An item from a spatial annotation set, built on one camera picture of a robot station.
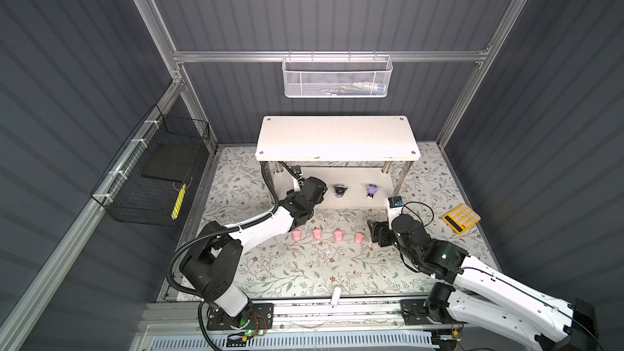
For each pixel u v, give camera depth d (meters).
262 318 0.72
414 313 0.73
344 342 0.77
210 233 0.46
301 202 0.67
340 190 0.91
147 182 0.71
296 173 0.76
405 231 0.55
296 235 0.89
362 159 1.15
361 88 0.92
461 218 0.94
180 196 0.72
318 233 0.90
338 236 0.89
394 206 0.66
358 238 0.89
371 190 0.94
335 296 0.75
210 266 0.45
